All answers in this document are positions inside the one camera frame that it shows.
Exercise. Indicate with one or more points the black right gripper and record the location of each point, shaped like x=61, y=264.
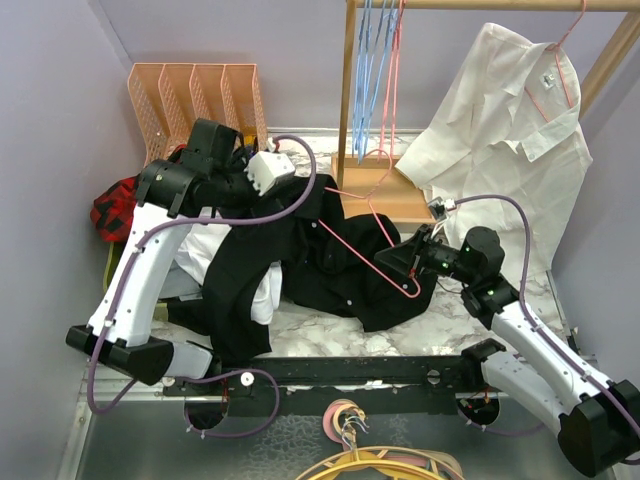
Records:
x=405, y=257

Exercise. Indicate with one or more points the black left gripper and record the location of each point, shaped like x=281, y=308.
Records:
x=253, y=198

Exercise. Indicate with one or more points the black button shirt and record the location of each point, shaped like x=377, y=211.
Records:
x=327, y=264

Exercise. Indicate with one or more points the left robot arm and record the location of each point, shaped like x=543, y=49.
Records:
x=215, y=170

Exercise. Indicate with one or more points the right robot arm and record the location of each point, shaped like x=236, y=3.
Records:
x=595, y=419

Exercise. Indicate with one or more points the white crumpled shirt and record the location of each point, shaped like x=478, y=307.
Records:
x=194, y=255

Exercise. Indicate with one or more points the pink hanger bundle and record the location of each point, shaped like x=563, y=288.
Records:
x=388, y=128

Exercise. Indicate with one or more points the red black plaid shirt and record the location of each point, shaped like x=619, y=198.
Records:
x=112, y=211

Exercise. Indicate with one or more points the white hanging shirt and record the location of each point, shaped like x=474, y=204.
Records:
x=505, y=140

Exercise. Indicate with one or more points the pink hanger pile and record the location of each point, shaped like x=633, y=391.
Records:
x=343, y=419

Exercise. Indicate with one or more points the yellow hanger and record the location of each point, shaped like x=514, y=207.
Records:
x=370, y=462

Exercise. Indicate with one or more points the blue hanger bundle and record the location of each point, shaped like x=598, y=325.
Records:
x=373, y=48

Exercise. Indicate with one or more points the pink hanger holding shirt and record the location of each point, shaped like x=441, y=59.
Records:
x=556, y=50

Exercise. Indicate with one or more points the wooden clothes rack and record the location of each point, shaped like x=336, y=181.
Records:
x=396, y=197

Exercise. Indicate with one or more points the peach file organizer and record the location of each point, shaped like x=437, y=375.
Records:
x=169, y=97

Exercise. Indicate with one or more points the green laundry basket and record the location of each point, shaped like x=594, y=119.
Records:
x=115, y=251

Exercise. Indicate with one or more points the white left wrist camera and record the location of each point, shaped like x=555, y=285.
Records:
x=266, y=170

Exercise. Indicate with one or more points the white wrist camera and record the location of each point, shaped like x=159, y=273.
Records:
x=266, y=170
x=440, y=209

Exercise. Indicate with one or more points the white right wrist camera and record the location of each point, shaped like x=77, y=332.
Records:
x=440, y=209

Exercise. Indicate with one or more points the black mounting rail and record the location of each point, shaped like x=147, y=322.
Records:
x=378, y=385

